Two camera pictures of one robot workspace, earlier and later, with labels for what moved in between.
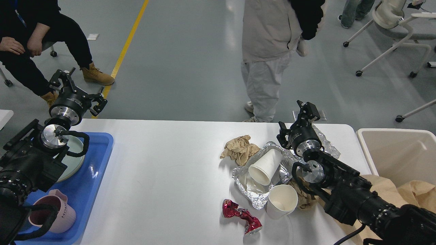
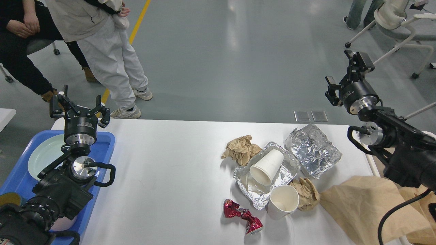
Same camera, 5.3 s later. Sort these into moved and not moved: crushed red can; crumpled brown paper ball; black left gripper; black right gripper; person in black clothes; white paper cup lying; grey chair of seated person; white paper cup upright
Moved: grey chair of seated person; black right gripper; black left gripper
Not moved: crushed red can; crumpled brown paper ball; person in black clothes; white paper cup upright; white paper cup lying
